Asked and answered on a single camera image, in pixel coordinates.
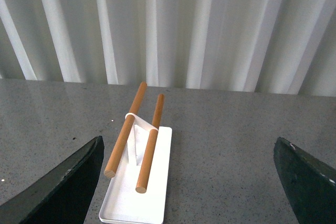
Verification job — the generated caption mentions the white rack with wooden rods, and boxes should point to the white rack with wooden rods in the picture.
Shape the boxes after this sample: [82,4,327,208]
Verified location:
[99,82,172,223]

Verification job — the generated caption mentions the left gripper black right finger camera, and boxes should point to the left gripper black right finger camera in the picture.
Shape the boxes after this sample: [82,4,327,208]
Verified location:
[274,137,335,223]

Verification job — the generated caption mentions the white pleated curtain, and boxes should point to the white pleated curtain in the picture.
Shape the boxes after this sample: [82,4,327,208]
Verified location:
[1,0,335,96]

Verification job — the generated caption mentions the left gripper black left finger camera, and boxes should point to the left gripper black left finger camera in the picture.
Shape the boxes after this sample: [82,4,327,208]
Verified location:
[1,136,104,223]

